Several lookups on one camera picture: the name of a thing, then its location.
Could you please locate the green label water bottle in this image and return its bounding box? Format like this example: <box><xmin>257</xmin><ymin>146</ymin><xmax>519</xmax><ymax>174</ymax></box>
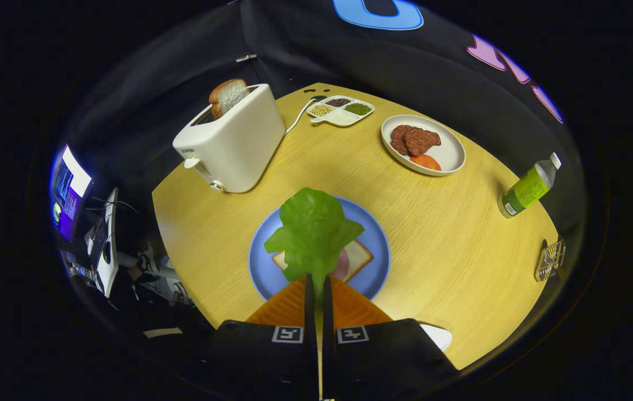
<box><xmin>497</xmin><ymin>153</ymin><xmax>562</xmax><ymax>219</ymax></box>

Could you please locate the small wire basket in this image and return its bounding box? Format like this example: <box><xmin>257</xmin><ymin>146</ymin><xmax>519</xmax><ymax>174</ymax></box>
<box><xmin>534</xmin><ymin>237</ymin><xmax>566</xmax><ymax>282</ymax></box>

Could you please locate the black backdrop cloth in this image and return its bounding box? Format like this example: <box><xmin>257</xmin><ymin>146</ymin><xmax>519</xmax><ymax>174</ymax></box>
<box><xmin>52</xmin><ymin>0</ymin><xmax>587</xmax><ymax>246</ymax></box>

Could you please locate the white bread slice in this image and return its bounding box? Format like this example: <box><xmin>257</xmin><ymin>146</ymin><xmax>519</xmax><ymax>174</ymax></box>
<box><xmin>272</xmin><ymin>239</ymin><xmax>375</xmax><ymax>283</ymax></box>

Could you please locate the black keyboard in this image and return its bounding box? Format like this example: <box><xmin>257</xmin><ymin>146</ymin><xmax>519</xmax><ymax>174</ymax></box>
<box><xmin>91</xmin><ymin>217</ymin><xmax>108</xmax><ymax>268</ymax></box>

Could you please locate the brown meat patty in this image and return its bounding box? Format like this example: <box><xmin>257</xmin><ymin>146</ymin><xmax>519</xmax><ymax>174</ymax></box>
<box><xmin>403</xmin><ymin>128</ymin><xmax>442</xmax><ymax>157</ymax></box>
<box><xmin>390</xmin><ymin>125</ymin><xmax>414</xmax><ymax>155</ymax></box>

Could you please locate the green lettuce leaf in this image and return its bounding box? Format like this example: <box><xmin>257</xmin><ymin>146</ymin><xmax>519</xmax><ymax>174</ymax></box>
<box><xmin>264</xmin><ymin>187</ymin><xmax>365</xmax><ymax>304</ymax></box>

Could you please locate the white square plate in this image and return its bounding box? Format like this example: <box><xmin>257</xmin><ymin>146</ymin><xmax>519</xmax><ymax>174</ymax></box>
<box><xmin>420</xmin><ymin>324</ymin><xmax>453</xmax><ymax>351</ymax></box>

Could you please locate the computer monitor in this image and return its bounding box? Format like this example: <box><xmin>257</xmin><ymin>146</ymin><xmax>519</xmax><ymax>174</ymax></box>
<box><xmin>51</xmin><ymin>145</ymin><xmax>93</xmax><ymax>241</ymax></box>

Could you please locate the white side table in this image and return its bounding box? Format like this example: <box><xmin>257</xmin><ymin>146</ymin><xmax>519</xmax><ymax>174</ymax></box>
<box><xmin>85</xmin><ymin>188</ymin><xmax>120</xmax><ymax>297</ymax></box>

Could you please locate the white toaster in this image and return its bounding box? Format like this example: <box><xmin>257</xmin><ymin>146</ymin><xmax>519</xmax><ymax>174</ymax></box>
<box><xmin>173</xmin><ymin>84</ymin><xmax>286</xmax><ymax>194</ymax></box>

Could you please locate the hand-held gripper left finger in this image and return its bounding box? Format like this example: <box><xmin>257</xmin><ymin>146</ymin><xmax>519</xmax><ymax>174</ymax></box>
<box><xmin>205</xmin><ymin>273</ymin><xmax>318</xmax><ymax>401</ymax></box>

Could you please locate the white divided bean dish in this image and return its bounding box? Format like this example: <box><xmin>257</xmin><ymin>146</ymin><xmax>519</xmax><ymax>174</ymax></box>
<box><xmin>307</xmin><ymin>95</ymin><xmax>375</xmax><ymax>128</ymax></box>

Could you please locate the white toaster cable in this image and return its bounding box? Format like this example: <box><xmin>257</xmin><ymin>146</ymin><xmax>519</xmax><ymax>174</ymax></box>
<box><xmin>284</xmin><ymin>96</ymin><xmax>328</xmax><ymax>134</ymax></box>

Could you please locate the red tomato slice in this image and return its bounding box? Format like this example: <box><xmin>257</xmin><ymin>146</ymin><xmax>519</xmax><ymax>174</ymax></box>
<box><xmin>410</xmin><ymin>154</ymin><xmax>442</xmax><ymax>172</ymax></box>

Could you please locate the pink ham slice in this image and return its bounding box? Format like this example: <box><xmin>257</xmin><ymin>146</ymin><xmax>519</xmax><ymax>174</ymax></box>
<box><xmin>332</xmin><ymin>250</ymin><xmax>350</xmax><ymax>281</ymax></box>

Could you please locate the white round plate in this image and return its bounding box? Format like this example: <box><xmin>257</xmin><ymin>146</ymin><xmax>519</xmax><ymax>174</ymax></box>
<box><xmin>381</xmin><ymin>115</ymin><xmax>467</xmax><ymax>177</ymax></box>

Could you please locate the blue round plate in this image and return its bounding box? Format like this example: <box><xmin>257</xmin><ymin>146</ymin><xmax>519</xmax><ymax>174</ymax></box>
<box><xmin>248</xmin><ymin>196</ymin><xmax>391</xmax><ymax>302</ymax></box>

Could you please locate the toasted bread slice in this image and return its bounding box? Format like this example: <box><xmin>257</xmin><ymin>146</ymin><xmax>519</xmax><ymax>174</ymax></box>
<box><xmin>209</xmin><ymin>79</ymin><xmax>248</xmax><ymax>119</ymax></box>

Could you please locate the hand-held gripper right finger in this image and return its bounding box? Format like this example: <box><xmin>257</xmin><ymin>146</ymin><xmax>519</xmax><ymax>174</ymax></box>
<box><xmin>322</xmin><ymin>273</ymin><xmax>459</xmax><ymax>401</ymax></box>

